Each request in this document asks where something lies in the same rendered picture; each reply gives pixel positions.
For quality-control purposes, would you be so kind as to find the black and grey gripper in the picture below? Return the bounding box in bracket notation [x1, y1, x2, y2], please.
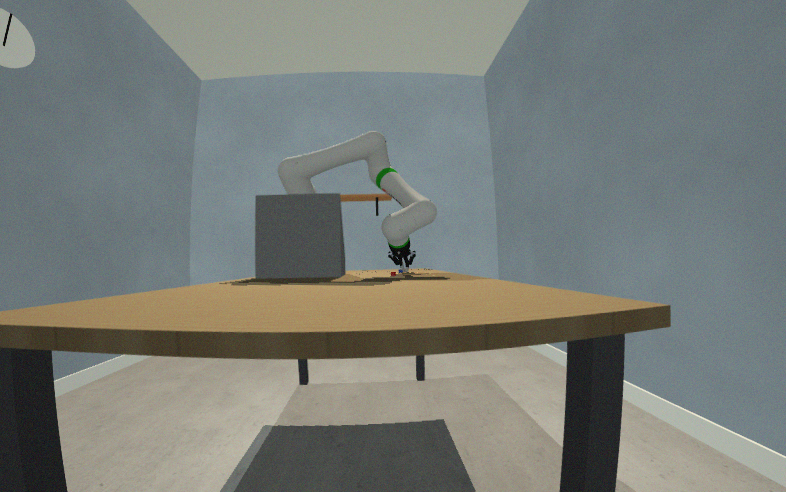
[388, 249, 416, 272]

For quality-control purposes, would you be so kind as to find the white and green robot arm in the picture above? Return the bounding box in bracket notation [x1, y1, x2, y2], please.
[278, 131, 437, 254]

